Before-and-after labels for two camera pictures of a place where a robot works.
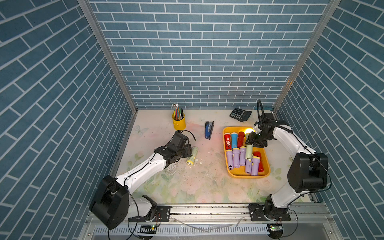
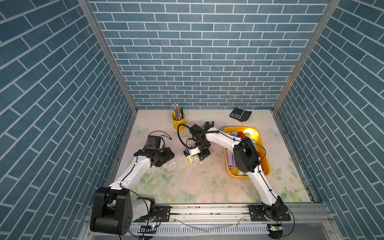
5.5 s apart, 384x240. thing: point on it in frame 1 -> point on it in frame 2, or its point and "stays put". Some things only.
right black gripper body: [258, 139] -> [203, 148]
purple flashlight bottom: [230, 159] stays put
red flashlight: [260, 168] stays put
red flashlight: [241, 136] stays put
